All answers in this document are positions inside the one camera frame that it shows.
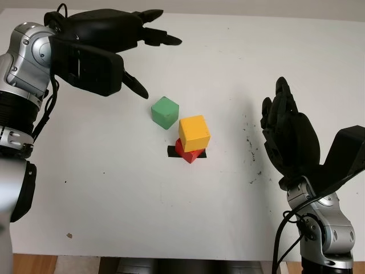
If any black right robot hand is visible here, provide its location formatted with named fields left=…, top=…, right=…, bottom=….
left=261, top=76, right=322, bottom=189

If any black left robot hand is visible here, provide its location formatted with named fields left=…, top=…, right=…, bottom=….
left=44, top=8, right=183, bottom=99

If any yellow cube block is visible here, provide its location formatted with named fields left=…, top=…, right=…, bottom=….
left=179, top=115, right=211, bottom=153

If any green cube block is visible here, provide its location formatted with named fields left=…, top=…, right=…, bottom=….
left=151, top=96, right=180, bottom=131

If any red cube block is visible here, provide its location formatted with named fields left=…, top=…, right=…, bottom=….
left=175, top=138, right=206, bottom=164

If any black tape strip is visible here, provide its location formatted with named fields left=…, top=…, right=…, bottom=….
left=167, top=145, right=206, bottom=159

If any dark robot torso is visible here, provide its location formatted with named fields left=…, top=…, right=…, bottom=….
left=99, top=256, right=282, bottom=274

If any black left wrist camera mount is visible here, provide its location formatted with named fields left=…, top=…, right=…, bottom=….
left=50, top=37, right=125, bottom=97

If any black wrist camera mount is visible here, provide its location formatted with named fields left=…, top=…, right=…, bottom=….
left=316, top=125, right=365, bottom=198
left=50, top=37, right=125, bottom=97

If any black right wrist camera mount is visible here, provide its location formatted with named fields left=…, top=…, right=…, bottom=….
left=316, top=125, right=365, bottom=198

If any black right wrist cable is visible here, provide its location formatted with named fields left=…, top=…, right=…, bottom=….
left=271, top=208, right=309, bottom=274

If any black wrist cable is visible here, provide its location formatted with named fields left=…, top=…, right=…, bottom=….
left=30, top=3, right=69, bottom=142
left=271, top=208, right=309, bottom=274

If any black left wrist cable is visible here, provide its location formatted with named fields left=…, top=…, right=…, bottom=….
left=30, top=3, right=69, bottom=142

